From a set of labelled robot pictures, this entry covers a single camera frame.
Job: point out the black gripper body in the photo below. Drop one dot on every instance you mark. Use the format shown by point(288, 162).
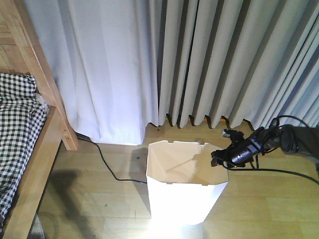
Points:
point(235, 155)

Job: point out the white plastic trash bin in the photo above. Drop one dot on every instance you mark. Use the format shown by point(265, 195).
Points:
point(182, 185)

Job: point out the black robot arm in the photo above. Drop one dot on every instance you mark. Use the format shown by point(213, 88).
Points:
point(290, 139)

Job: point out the grey pleated curtain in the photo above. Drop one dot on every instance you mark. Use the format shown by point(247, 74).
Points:
point(236, 59)

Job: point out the white curtain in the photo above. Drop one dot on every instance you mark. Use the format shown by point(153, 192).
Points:
point(100, 54)

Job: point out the grey round rug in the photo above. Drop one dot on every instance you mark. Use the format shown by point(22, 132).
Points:
point(36, 230)

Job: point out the black white checkered bedding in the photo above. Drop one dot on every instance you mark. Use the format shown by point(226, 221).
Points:
point(22, 117)

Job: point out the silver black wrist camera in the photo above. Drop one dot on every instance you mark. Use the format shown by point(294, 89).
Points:
point(234, 135)

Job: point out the wooden bed frame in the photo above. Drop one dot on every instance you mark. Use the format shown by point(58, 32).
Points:
point(21, 53)

